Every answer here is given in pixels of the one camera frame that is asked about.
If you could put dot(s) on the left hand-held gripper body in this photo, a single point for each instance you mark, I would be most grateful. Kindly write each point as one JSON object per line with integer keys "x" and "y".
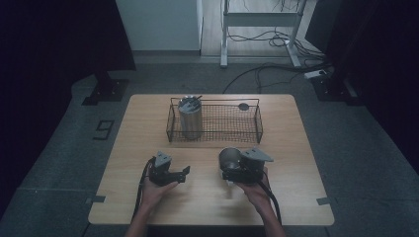
{"x": 161, "y": 171}

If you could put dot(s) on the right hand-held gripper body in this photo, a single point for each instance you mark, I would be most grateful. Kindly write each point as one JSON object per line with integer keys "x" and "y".
{"x": 250, "y": 168}

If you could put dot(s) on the tall steel cup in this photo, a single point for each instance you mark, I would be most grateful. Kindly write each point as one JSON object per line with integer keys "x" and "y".
{"x": 190, "y": 120}

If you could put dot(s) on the person's left hand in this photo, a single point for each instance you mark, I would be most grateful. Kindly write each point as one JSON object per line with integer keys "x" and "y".
{"x": 154, "y": 192}

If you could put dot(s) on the person's right hand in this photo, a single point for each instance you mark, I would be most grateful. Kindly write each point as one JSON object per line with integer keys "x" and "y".
{"x": 255, "y": 191}

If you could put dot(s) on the round black basket tag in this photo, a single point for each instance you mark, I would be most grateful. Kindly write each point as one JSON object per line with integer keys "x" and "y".
{"x": 243, "y": 106}

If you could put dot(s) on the dark utensils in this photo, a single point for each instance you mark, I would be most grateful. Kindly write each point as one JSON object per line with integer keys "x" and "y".
{"x": 191, "y": 101}

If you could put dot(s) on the black floor tape mark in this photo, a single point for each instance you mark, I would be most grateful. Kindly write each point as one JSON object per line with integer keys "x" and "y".
{"x": 103, "y": 130}

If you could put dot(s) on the grey tape piece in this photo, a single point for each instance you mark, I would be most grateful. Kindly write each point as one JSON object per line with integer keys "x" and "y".
{"x": 323, "y": 200}
{"x": 96, "y": 199}

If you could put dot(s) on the black stand base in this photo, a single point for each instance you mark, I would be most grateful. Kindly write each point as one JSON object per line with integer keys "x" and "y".
{"x": 332, "y": 87}
{"x": 107, "y": 89}

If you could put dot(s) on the white power strip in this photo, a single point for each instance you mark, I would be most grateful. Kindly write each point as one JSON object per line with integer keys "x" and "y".
{"x": 315, "y": 74}

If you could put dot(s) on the white cabinet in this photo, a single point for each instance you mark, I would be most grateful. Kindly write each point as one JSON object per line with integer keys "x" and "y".
{"x": 161, "y": 23}

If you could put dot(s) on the dark curtain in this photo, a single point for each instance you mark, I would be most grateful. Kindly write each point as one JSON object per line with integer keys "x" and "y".
{"x": 378, "y": 65}
{"x": 49, "y": 49}

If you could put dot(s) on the white desk frame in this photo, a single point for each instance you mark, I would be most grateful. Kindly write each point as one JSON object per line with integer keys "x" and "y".
{"x": 260, "y": 19}

